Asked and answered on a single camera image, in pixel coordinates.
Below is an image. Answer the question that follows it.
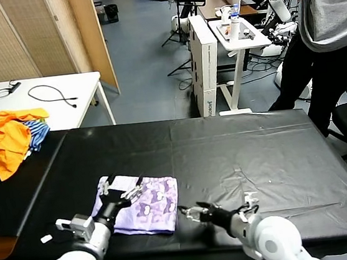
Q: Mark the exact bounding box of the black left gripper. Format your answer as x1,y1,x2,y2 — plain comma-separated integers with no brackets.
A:
87,170,150,224

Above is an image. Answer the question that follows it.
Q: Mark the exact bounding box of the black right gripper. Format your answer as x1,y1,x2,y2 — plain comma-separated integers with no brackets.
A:
176,197,237,236

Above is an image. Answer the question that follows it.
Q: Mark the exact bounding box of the lavender t-shirt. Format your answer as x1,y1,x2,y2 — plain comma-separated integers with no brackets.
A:
87,168,184,243

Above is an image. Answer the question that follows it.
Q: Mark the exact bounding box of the low white robot base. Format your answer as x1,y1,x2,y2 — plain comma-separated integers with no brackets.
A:
257,43,285,58

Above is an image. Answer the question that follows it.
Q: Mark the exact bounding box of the small round white robot base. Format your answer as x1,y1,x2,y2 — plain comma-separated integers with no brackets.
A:
169,13,192,34

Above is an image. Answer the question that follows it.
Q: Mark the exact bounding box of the large white robot base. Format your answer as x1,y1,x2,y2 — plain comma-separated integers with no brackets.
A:
272,59,313,104

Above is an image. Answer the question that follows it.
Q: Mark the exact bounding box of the large black table cover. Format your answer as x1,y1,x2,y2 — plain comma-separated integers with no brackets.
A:
0,97,347,260

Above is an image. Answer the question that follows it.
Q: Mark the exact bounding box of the blue striped garment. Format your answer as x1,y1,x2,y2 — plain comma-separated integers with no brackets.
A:
21,117,54,155

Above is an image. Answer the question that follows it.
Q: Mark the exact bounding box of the white side table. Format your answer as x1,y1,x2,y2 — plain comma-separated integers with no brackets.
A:
0,69,118,139

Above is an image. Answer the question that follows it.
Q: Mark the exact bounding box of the orange garment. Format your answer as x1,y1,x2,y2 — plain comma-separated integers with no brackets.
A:
0,105,57,182

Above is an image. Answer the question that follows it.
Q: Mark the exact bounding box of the tall white cardboard box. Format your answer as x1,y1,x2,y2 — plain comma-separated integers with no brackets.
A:
183,12,226,119

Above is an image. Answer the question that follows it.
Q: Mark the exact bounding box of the black power adapter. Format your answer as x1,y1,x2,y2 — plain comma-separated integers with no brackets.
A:
7,80,23,94

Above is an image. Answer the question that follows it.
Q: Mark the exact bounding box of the white standing desk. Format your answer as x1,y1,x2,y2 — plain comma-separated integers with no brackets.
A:
207,13,280,118

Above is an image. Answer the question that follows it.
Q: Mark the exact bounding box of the wooden folding screen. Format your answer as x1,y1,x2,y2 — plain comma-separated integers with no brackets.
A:
0,0,121,108

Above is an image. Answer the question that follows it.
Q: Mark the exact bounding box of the black trash bin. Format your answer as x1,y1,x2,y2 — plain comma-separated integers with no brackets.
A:
103,2,120,24

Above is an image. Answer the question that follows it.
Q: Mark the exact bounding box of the white thermos bottle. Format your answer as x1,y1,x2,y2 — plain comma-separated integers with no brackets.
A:
226,16,244,44

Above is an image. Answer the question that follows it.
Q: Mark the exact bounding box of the clear bottle blue cap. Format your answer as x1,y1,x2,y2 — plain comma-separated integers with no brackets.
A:
228,2,241,21

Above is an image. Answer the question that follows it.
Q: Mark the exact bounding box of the brown wooden desk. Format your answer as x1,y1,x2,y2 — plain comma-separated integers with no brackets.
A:
197,0,270,23

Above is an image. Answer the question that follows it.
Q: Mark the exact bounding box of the person in grey t-shirt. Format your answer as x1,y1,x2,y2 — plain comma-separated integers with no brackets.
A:
255,0,347,144

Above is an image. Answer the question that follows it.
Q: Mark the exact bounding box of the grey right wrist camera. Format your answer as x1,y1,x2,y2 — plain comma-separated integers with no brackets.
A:
236,190,262,220

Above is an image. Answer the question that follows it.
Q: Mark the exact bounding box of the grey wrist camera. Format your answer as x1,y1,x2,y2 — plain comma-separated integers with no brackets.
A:
54,211,97,245
236,190,262,220

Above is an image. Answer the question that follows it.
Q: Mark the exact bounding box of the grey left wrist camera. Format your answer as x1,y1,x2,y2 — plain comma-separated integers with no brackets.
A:
54,211,97,245

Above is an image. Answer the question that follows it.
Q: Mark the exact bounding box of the thick black cable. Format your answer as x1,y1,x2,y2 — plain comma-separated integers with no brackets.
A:
27,81,80,114

